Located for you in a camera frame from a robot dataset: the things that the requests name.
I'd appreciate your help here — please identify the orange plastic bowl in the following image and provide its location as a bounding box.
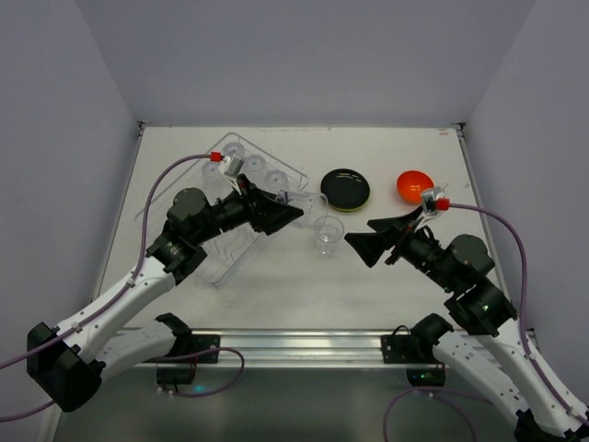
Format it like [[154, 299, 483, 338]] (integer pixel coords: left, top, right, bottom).
[[397, 170, 434, 205]]

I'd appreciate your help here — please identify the clear glass cup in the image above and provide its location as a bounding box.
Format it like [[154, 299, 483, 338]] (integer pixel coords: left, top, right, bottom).
[[222, 142, 246, 158], [276, 190, 329, 229], [202, 161, 230, 201], [263, 169, 290, 194], [313, 215, 344, 255], [243, 155, 268, 187]]

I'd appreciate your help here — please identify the green round plate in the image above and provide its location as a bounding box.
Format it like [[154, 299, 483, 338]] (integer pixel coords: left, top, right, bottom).
[[328, 204, 367, 214]]

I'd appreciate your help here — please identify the black round plate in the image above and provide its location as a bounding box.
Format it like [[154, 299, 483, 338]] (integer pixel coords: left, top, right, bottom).
[[319, 168, 371, 208]]

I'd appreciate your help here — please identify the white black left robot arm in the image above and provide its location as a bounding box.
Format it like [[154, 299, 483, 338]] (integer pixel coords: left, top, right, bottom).
[[27, 176, 304, 413]]

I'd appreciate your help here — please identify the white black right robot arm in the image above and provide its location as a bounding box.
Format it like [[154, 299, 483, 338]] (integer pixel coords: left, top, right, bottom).
[[344, 208, 588, 441]]

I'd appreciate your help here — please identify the clear dish rack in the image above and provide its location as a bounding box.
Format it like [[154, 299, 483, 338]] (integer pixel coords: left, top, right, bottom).
[[135, 133, 310, 287]]

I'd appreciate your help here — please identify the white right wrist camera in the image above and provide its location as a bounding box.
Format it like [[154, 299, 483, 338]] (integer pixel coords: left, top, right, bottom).
[[419, 187, 445, 227]]

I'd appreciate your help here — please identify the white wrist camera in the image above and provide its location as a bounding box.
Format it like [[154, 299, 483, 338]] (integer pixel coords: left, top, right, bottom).
[[219, 154, 244, 190], [419, 187, 445, 227]]

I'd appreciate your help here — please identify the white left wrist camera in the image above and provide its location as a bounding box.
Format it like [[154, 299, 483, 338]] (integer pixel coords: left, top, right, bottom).
[[219, 154, 244, 190]]

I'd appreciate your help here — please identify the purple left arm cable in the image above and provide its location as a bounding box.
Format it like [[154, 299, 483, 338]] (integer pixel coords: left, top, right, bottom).
[[0, 152, 245, 423]]

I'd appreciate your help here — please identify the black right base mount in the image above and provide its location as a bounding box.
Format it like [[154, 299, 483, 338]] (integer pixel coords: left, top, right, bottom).
[[380, 313, 455, 388]]

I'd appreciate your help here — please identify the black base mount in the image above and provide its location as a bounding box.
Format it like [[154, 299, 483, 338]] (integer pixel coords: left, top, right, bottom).
[[380, 313, 455, 388], [156, 313, 221, 390]]

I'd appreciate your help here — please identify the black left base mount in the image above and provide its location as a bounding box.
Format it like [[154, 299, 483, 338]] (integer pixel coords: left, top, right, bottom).
[[156, 313, 221, 390]]

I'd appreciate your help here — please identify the aluminium front rail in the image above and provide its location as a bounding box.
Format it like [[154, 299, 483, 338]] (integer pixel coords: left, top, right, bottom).
[[59, 327, 539, 369]]

